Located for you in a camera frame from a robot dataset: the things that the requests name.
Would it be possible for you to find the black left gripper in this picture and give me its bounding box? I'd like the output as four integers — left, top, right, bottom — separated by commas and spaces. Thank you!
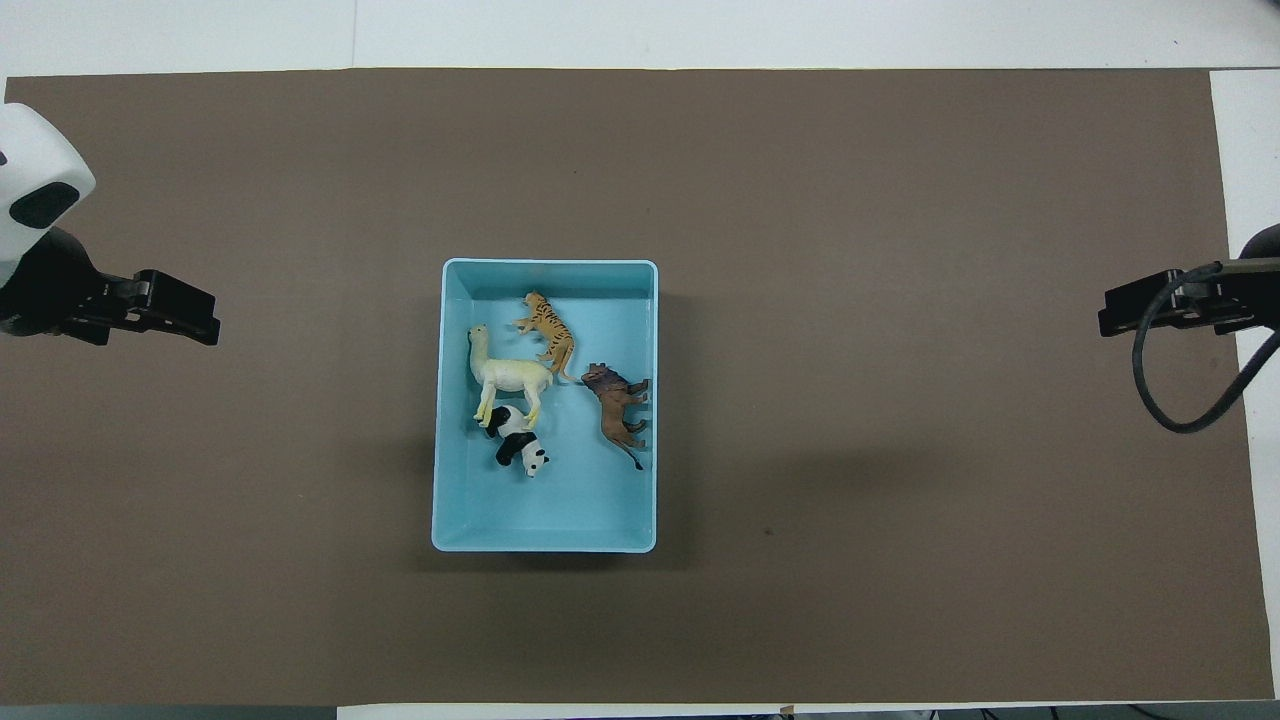
0, 228, 222, 347

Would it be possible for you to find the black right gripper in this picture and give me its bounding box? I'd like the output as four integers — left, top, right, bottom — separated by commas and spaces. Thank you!
1097, 257, 1280, 339

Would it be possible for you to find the cream llama toy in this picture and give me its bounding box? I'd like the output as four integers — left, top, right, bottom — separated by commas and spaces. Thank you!
468, 324, 555, 429

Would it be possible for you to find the black white panda toy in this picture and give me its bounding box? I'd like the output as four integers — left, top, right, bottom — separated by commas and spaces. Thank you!
487, 404, 550, 479

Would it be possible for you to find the orange striped tiger toy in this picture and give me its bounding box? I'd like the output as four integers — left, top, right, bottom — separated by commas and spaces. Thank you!
513, 291, 581, 385

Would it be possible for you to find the brown lion toy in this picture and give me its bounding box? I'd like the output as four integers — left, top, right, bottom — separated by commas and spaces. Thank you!
580, 364, 653, 471

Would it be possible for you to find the light blue storage box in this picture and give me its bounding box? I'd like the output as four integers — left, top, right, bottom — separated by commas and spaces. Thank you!
431, 258, 659, 554

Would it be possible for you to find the brown table mat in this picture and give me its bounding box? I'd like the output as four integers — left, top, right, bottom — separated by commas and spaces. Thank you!
0, 68, 1276, 706

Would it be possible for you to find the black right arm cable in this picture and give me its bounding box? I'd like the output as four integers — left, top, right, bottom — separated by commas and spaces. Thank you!
1132, 261, 1280, 434

